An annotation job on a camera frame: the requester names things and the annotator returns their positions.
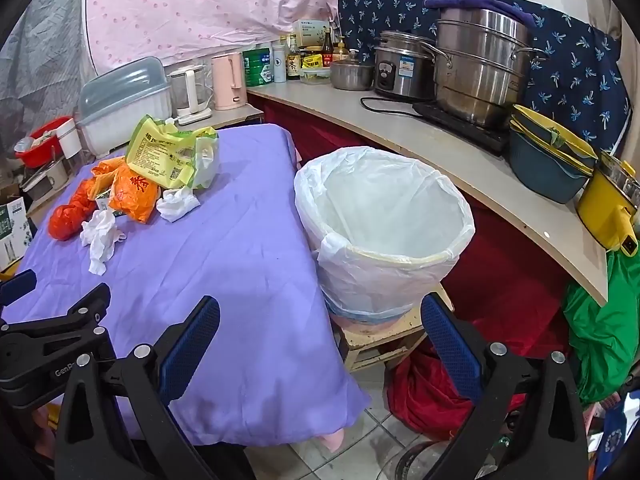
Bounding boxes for small steel pot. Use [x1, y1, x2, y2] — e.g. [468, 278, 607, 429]
[330, 49, 374, 91]

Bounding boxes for white cup container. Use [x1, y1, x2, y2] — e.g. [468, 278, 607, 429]
[55, 116, 82, 160]

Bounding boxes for black power cable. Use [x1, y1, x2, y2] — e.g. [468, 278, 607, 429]
[359, 95, 426, 120]

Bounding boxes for pink dotted curtain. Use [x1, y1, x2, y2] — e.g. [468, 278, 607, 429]
[84, 0, 337, 74]

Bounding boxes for cardboard box green print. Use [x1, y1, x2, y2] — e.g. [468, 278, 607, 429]
[0, 197, 32, 272]

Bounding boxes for pink electric kettle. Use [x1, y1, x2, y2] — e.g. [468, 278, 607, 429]
[212, 52, 246, 110]

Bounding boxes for white thermos bottle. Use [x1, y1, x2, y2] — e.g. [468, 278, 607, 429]
[271, 41, 288, 84]

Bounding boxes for red velvet curtain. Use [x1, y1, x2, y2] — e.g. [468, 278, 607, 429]
[247, 93, 576, 441]

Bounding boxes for green tin can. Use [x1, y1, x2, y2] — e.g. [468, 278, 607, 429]
[242, 48, 273, 88]

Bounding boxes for yellow electric pot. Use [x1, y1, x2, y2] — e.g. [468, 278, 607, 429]
[577, 151, 639, 257]

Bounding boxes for navy floral cloth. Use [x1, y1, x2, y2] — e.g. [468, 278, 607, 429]
[338, 0, 632, 153]

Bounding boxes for glass electric kettle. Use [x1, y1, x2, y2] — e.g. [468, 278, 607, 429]
[168, 64, 213, 126]

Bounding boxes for red plastic bag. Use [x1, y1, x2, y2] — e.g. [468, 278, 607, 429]
[48, 178, 98, 242]

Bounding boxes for red plastic basin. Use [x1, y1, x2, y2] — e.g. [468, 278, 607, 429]
[14, 116, 72, 169]

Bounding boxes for orange printed snack bag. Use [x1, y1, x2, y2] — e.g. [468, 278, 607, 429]
[88, 156, 160, 223]

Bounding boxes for steel rice cooker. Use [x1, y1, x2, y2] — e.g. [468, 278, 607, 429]
[374, 30, 435, 102]

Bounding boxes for trash bin with white bag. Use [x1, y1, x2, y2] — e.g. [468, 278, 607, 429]
[294, 146, 475, 324]

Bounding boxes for large steel steamer pot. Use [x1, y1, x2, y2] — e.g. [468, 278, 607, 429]
[428, 8, 549, 128]

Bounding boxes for dish rack with grey lid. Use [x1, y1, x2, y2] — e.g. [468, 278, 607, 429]
[76, 56, 172, 157]

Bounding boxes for yellow green snack bag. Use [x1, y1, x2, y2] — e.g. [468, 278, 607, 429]
[125, 115, 220, 190]

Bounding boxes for white tissue small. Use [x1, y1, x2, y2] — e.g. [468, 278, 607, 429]
[156, 186, 201, 223]

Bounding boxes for wooden stool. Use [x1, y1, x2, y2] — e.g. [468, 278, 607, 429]
[330, 304, 426, 373]

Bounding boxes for black induction cooker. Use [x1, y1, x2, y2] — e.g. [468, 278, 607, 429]
[412, 102, 509, 156]

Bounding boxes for green plastic bag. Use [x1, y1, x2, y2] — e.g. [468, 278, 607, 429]
[562, 252, 639, 405]

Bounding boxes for purple tablecloth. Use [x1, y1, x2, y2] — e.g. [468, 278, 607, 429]
[3, 124, 369, 446]

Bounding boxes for soy sauce bottle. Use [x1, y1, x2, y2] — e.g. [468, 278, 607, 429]
[286, 35, 302, 80]

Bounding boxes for blue yellow stacked basins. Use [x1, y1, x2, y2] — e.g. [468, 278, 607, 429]
[508, 104, 598, 204]

